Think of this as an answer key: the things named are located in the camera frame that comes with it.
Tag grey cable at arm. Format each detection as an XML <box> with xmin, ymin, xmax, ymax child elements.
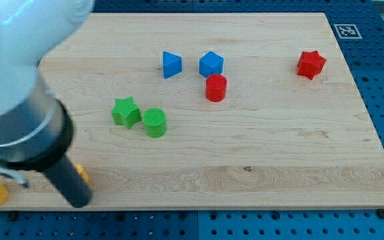
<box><xmin>0</xmin><ymin>151</ymin><xmax>29</xmax><ymax>189</ymax></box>

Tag white fiducial marker tag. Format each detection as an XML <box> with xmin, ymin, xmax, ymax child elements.
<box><xmin>334</xmin><ymin>23</ymin><xmax>362</xmax><ymax>39</ymax></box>

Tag yellow block behind tool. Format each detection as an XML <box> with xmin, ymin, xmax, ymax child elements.
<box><xmin>74</xmin><ymin>163</ymin><xmax>90</xmax><ymax>184</ymax></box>

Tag blue triangle block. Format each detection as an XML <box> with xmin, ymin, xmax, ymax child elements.
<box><xmin>163</xmin><ymin>51</ymin><xmax>183</xmax><ymax>79</ymax></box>

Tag green cylinder block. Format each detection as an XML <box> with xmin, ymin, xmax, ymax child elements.
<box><xmin>143</xmin><ymin>107</ymin><xmax>167</xmax><ymax>138</ymax></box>

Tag red star block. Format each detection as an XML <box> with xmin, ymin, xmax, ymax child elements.
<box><xmin>297</xmin><ymin>51</ymin><xmax>326</xmax><ymax>80</ymax></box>

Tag blue cube block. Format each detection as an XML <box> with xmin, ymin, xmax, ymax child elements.
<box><xmin>199</xmin><ymin>51</ymin><xmax>224</xmax><ymax>77</ymax></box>

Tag red cylinder block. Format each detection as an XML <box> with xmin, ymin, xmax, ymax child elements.
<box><xmin>205</xmin><ymin>74</ymin><xmax>227</xmax><ymax>102</ymax></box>

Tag light wooden board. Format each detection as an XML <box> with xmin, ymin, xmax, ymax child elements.
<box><xmin>0</xmin><ymin>12</ymin><xmax>384</xmax><ymax>211</ymax></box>

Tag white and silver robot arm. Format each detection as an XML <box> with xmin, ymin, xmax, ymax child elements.
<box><xmin>0</xmin><ymin>0</ymin><xmax>95</xmax><ymax>163</ymax></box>

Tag green star block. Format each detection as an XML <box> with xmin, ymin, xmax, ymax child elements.
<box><xmin>111</xmin><ymin>97</ymin><xmax>141</xmax><ymax>129</ymax></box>

